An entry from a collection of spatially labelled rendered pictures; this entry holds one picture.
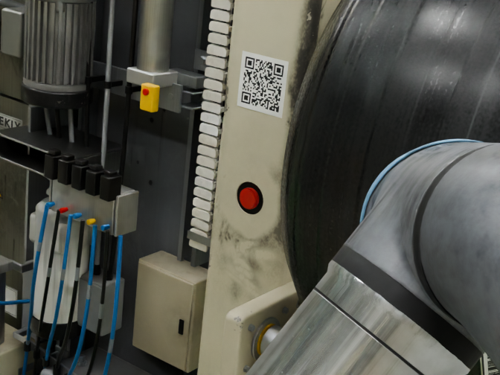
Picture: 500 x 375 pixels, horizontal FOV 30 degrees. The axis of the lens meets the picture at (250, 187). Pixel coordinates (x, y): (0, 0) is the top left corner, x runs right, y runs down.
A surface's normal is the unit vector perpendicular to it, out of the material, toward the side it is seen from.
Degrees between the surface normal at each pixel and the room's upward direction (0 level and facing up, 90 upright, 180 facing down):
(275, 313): 90
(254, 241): 90
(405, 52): 60
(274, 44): 90
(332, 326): 53
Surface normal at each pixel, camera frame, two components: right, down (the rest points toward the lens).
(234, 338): -0.60, 0.19
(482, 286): -0.83, -0.04
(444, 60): -0.46, -0.31
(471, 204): -0.71, -0.40
